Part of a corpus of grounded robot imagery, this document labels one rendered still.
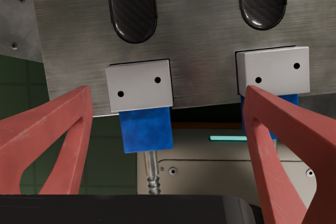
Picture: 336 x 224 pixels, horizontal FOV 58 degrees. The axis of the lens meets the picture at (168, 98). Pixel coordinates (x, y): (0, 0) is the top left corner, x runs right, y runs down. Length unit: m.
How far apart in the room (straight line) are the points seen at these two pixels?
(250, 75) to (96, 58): 0.13
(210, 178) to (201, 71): 0.68
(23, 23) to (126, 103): 0.16
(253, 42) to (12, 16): 0.24
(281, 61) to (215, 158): 0.68
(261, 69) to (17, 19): 0.24
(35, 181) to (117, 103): 1.11
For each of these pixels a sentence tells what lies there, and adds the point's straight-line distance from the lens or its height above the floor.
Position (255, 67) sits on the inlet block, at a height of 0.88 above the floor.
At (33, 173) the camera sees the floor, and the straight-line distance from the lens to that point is 1.33.
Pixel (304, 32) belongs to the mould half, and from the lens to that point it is 0.29.
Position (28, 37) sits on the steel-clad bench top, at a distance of 0.35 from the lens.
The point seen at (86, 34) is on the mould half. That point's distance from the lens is 0.27.
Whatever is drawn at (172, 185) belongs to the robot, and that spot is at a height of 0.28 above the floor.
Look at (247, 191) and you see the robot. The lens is 0.96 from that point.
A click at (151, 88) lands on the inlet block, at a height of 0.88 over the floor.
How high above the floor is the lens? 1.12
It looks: 81 degrees down
